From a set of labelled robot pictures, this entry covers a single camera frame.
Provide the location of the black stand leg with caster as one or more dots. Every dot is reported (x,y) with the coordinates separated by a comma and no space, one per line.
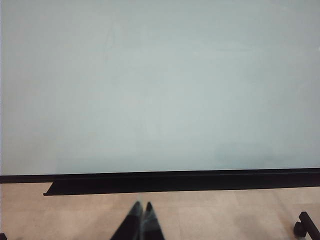
(306,225)

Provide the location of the glass whiteboard with black frame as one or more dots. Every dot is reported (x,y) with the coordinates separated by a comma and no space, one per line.
(150,87)

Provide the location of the black stand foot corner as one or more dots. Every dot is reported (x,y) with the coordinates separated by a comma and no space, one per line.
(2,237)

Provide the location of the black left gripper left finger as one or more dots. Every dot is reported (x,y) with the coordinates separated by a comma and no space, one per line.
(131,225)

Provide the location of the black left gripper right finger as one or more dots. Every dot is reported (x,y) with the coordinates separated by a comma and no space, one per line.
(151,225)

